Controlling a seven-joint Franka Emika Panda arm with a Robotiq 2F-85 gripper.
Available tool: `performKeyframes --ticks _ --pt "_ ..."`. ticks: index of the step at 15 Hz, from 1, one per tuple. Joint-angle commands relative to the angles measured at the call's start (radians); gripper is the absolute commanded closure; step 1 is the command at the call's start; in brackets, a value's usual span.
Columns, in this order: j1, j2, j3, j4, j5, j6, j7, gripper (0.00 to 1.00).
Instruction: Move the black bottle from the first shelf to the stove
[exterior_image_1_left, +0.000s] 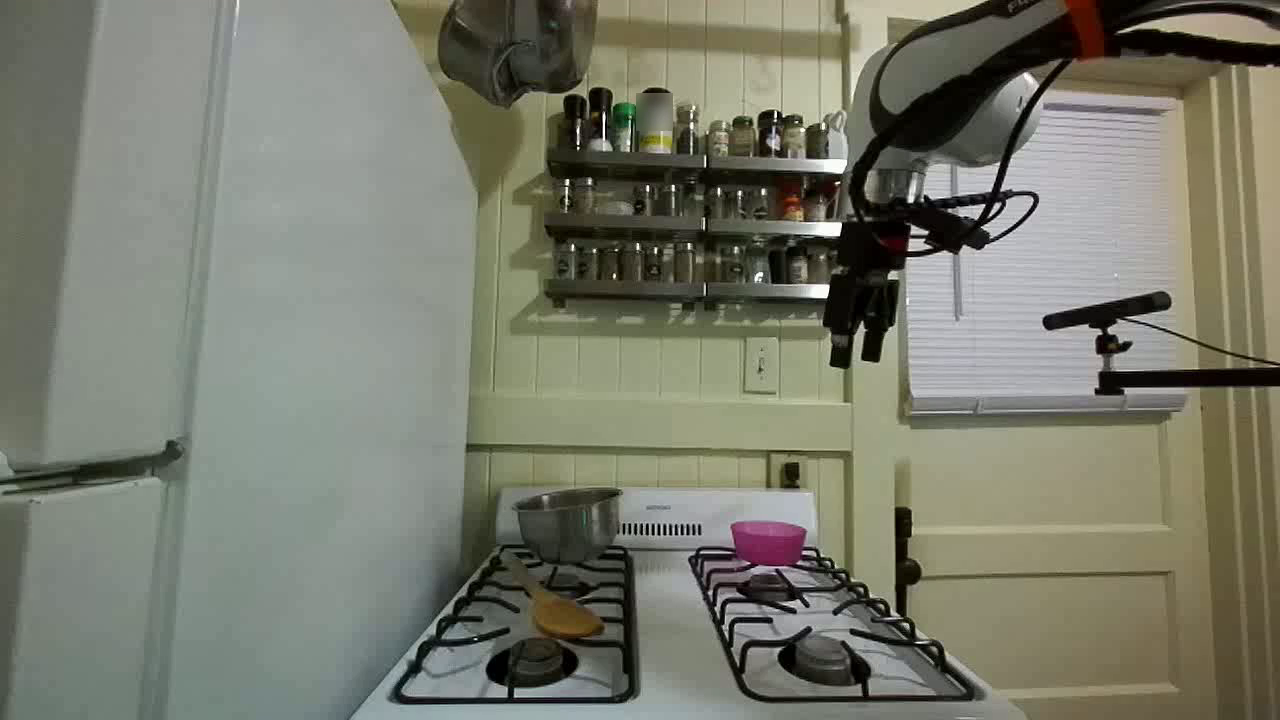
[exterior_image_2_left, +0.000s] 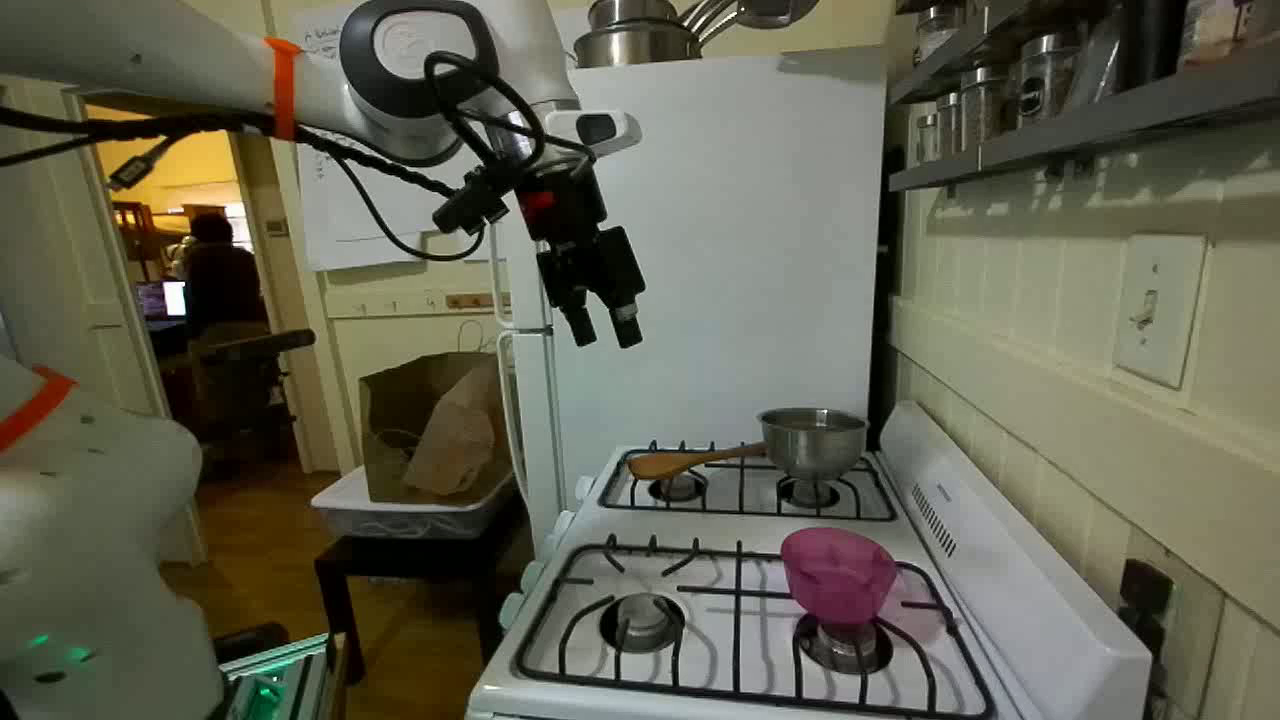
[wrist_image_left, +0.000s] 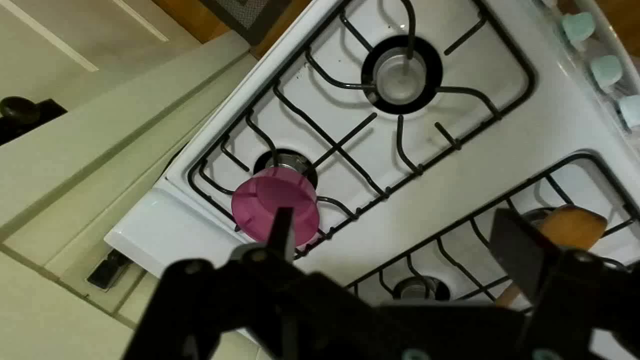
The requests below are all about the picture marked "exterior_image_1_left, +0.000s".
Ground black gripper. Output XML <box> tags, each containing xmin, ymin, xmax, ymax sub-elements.
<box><xmin>828</xmin><ymin>220</ymin><xmax>906</xmax><ymax>369</ymax></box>

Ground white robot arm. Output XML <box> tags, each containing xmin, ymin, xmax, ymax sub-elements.
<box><xmin>824</xmin><ymin>0</ymin><xmax>1280</xmax><ymax>369</ymax></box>

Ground right black stove grate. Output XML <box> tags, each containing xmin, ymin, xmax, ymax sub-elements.
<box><xmin>689</xmin><ymin>547</ymin><xmax>981</xmax><ymax>703</ymax></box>

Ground black stove grate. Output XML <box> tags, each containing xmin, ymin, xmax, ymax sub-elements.
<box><xmin>689</xmin><ymin>547</ymin><xmax>981</xmax><ymax>703</ymax></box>
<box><xmin>386</xmin><ymin>543</ymin><xmax>640</xmax><ymax>703</ymax></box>

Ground white gas stove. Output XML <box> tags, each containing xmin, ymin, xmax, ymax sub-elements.
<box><xmin>353</xmin><ymin>489</ymin><xmax>1024</xmax><ymax>720</ymax></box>

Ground left black stove grate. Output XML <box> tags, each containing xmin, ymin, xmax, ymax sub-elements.
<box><xmin>386</xmin><ymin>543</ymin><xmax>640</xmax><ymax>703</ymax></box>

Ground pink plastic bowl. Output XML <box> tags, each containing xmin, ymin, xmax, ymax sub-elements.
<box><xmin>731</xmin><ymin>521</ymin><xmax>809</xmax><ymax>566</ymax></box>

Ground large white label jar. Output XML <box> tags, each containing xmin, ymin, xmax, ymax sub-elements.
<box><xmin>640</xmin><ymin>87</ymin><xmax>676</xmax><ymax>155</ymax></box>

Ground white window blind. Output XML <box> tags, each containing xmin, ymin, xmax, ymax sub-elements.
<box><xmin>901</xmin><ymin>93</ymin><xmax>1187</xmax><ymax>422</ymax></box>

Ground green lid spice jar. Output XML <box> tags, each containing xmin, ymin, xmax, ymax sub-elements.
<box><xmin>611</xmin><ymin>99</ymin><xmax>640</xmax><ymax>154</ymax></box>

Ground cream panel door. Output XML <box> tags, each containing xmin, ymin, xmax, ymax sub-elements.
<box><xmin>897</xmin><ymin>60</ymin><xmax>1220</xmax><ymax>720</ymax></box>

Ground steel pot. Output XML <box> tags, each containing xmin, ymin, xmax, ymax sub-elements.
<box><xmin>515</xmin><ymin>489</ymin><xmax>619</xmax><ymax>562</ymax></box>

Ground wooden spoon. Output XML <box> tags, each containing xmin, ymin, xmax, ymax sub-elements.
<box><xmin>501</xmin><ymin>553</ymin><xmax>605</xmax><ymax>640</ymax></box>

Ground hanging steel pans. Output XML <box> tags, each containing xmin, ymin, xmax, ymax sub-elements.
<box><xmin>435</xmin><ymin>0</ymin><xmax>596</xmax><ymax>107</ymax></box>

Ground white refrigerator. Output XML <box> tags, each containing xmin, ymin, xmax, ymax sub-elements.
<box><xmin>0</xmin><ymin>0</ymin><xmax>475</xmax><ymax>720</ymax></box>

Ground white light switch plate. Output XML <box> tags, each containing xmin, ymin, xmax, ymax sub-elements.
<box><xmin>743</xmin><ymin>335</ymin><xmax>781</xmax><ymax>395</ymax></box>

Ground black wall outlet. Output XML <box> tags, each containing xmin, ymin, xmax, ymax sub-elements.
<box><xmin>781</xmin><ymin>462</ymin><xmax>800</xmax><ymax>489</ymax></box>

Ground black camera on stand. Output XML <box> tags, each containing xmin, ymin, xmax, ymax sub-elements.
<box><xmin>1039</xmin><ymin>289</ymin><xmax>1280</xmax><ymax>401</ymax></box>

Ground grey wall spice rack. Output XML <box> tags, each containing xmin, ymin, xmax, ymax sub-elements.
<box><xmin>543</xmin><ymin>154</ymin><xmax>844</xmax><ymax>307</ymax></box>

